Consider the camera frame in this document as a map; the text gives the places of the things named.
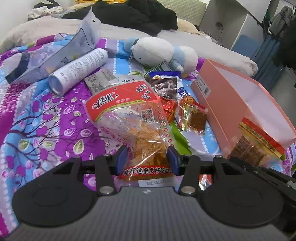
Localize red foil snack packet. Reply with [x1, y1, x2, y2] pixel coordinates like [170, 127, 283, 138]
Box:
[159, 97, 177, 124]

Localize red clear shredded snack bag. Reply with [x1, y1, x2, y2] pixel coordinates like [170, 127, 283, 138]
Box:
[85, 79, 176, 184]

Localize blue white snack bag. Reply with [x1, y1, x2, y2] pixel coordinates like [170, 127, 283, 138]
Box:
[144, 71, 192, 102]

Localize white shrimp flavour snack bag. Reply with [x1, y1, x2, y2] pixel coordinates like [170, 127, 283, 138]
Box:
[84, 68, 144, 95]

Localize green clear snack bag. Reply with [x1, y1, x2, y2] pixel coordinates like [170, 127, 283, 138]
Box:
[144, 62, 171, 77]

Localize red yellow snack bag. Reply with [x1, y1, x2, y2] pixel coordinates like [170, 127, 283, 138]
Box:
[227, 118, 285, 167]

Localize pink cardboard box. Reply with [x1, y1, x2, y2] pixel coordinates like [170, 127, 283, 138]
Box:
[191, 60, 295, 160]

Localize colourful floral bedsheet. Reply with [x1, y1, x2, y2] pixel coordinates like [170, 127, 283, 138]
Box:
[0, 33, 296, 232]

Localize brown bars snack packet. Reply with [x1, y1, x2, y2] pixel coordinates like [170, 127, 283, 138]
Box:
[175, 96, 208, 134]

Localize white spray can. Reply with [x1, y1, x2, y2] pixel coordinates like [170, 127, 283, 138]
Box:
[48, 48, 108, 96]

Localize blue curtain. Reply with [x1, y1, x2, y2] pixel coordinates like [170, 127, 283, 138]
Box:
[252, 35, 283, 91]

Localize translucent plastic bag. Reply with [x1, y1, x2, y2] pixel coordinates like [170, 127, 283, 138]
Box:
[1, 10, 101, 84]

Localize blue chair back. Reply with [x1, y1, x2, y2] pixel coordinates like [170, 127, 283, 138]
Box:
[232, 35, 260, 59]

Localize hanging dark clothes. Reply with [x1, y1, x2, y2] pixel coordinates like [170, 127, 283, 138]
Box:
[269, 6, 295, 71]

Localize white blue plush toy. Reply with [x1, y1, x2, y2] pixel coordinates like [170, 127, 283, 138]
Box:
[124, 37, 199, 76]

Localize beige pillow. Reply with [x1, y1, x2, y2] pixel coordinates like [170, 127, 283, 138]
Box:
[177, 18, 200, 35]

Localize cream quilted headboard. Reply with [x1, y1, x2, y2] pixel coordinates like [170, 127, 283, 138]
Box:
[159, 0, 207, 26]

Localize white black clothes heap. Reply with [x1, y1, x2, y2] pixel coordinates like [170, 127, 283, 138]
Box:
[28, 0, 77, 21]

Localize black clothing pile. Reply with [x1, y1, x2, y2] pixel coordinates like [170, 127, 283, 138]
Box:
[63, 0, 178, 37]

